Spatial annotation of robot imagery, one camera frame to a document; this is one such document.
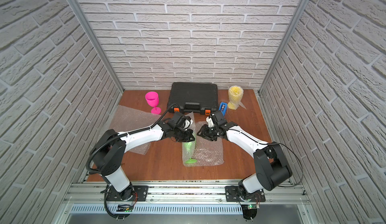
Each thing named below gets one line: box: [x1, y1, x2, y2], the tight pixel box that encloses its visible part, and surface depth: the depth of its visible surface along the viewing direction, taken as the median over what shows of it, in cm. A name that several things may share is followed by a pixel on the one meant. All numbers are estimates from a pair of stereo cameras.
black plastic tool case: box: [167, 81, 219, 116], surface depth 112 cm
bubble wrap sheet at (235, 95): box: [227, 84, 247, 111], surface depth 102 cm
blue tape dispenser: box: [218, 101, 228, 117], surface depth 105 cm
